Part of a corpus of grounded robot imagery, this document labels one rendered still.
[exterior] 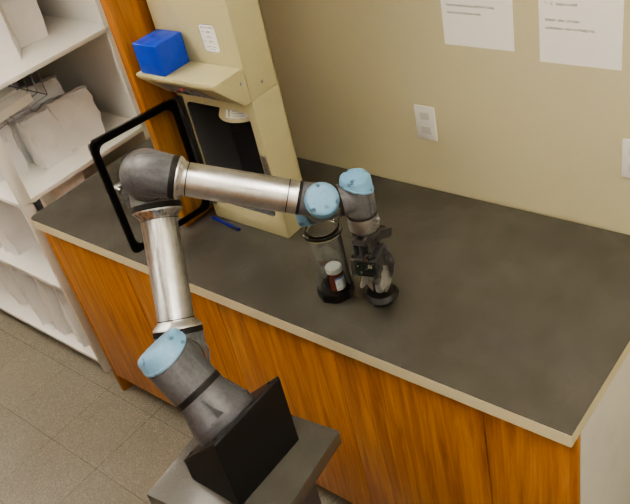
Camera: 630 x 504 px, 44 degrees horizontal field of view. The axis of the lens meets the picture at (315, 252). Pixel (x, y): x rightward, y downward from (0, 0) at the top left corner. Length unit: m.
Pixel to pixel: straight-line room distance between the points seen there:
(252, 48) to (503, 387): 1.09
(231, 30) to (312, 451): 1.08
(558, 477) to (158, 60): 1.46
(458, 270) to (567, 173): 0.41
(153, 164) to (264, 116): 0.61
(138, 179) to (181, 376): 0.43
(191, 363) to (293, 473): 0.34
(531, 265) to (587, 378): 0.42
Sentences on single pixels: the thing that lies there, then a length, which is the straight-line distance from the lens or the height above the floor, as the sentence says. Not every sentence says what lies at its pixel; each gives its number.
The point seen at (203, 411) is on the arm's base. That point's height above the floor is 1.15.
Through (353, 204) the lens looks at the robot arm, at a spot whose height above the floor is 1.32.
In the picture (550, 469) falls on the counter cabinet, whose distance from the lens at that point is 1.96.
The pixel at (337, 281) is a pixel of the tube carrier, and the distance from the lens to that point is 2.10.
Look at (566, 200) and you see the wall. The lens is 2.35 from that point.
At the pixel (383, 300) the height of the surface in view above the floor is 1.00.
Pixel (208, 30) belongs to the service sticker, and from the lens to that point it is 2.19.
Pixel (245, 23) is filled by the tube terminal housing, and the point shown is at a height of 1.61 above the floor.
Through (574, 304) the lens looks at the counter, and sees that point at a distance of 2.07.
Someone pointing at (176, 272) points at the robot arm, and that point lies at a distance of 1.82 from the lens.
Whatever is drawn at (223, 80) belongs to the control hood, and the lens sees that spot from 2.12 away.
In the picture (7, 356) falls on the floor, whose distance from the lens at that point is 4.08.
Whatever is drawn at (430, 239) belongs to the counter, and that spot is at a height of 0.94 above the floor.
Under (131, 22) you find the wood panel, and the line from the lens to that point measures 2.38.
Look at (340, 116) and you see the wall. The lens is 2.65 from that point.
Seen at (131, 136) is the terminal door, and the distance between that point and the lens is 2.37.
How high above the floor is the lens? 2.32
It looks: 36 degrees down
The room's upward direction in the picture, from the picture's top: 14 degrees counter-clockwise
